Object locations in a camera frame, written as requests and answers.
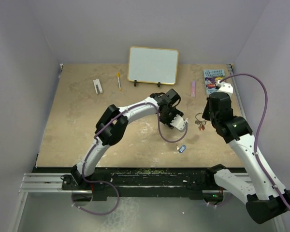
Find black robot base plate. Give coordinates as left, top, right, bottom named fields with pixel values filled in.
left=61, top=168, right=226, bottom=203

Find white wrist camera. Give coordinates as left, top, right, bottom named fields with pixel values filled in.
left=216, top=80, right=233, bottom=97
left=170, top=115, right=189, bottom=132

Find yellow capped marker pen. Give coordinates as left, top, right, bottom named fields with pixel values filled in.
left=116, top=73, right=122, bottom=90

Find aluminium rail frame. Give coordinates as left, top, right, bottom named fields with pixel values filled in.
left=22, top=64, right=251, bottom=191

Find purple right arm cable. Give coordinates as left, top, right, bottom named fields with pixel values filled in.
left=216, top=73, right=290, bottom=215

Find metal keyring with keys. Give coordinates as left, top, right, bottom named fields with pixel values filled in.
left=195, top=113, right=207, bottom=127

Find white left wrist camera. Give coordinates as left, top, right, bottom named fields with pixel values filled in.
left=170, top=115, right=189, bottom=132

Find blue treehouse book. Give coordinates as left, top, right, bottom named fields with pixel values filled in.
left=203, top=69, right=225, bottom=96

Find blue key tag with key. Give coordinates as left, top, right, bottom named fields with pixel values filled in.
left=177, top=145, right=187, bottom=153

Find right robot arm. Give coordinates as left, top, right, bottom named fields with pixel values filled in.
left=202, top=92, right=290, bottom=224

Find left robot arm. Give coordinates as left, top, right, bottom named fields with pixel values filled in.
left=71, top=89, right=188, bottom=189

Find yellow framed whiteboard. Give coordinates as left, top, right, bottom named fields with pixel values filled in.
left=127, top=46, right=179, bottom=85

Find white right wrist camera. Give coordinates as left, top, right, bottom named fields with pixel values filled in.
left=216, top=80, right=233, bottom=97

